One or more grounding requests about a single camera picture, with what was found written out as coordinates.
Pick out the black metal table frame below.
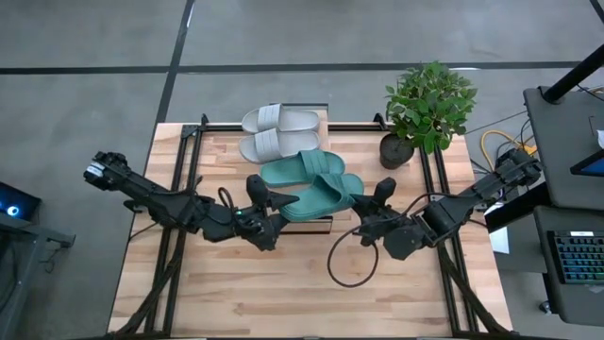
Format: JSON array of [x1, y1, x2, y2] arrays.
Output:
[[107, 112, 516, 340]]

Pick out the green slide sandal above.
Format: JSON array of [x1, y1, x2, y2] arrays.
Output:
[[260, 149, 347, 189], [279, 172, 366, 224]]

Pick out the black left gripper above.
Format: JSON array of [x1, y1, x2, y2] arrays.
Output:
[[203, 173, 301, 252]]

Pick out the computer case with blue light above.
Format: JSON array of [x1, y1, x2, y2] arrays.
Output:
[[0, 180, 42, 223]]

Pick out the wooden shelf with black frame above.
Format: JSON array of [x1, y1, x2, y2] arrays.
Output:
[[264, 103, 337, 237]]

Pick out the backlit black keyboard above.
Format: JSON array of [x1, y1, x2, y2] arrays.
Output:
[[546, 229, 604, 286]]

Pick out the grey side stand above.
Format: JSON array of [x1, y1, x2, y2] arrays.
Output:
[[0, 212, 76, 340]]

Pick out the black pole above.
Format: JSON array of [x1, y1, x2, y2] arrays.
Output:
[[541, 43, 604, 105]]

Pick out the grey desk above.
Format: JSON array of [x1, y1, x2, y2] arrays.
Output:
[[522, 85, 604, 328]]

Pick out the white paper sheet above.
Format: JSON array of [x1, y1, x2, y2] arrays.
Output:
[[485, 203, 512, 256]]

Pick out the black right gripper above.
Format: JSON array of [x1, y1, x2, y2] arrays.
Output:
[[350, 176, 438, 262]]

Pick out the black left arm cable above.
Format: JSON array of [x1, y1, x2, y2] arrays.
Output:
[[217, 186, 237, 213]]

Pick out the grey slide sandal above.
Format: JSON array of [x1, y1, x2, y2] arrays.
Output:
[[238, 128, 323, 165], [241, 103, 322, 135]]

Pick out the green plant in black pot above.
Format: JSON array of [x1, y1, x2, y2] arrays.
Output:
[[378, 59, 478, 171]]

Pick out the yellow cable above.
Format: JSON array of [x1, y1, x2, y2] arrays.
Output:
[[479, 128, 539, 162]]

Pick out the blue lit screen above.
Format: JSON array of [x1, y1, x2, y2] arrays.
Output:
[[569, 148, 604, 179]]

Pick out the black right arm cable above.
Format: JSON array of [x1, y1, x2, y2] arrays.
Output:
[[326, 192, 454, 289]]

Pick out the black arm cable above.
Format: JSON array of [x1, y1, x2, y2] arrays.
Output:
[[217, 186, 237, 213], [326, 192, 454, 289]]

